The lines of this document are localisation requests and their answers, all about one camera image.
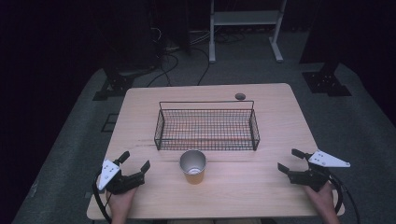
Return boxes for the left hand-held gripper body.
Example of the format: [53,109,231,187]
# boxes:
[97,159,147,196]

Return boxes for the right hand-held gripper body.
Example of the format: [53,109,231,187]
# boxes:
[288,149,351,193]

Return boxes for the person's right hand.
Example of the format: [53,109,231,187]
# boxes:
[303,181,339,218]

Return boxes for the person's left hand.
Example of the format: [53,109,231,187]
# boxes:
[106,186,138,217]

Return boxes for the metal cup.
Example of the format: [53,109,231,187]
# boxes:
[179,149,207,186]

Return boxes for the black stand base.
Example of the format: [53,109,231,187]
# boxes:
[302,61,353,97]
[92,55,135,102]

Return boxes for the white metal stand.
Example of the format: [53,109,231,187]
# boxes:
[208,0,288,64]

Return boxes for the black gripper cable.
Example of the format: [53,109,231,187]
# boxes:
[328,173,361,224]
[92,170,113,224]

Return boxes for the black wire basket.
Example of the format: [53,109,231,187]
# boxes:
[153,100,261,152]

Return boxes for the black floor cable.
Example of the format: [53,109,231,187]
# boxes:
[190,46,211,87]
[146,52,180,89]

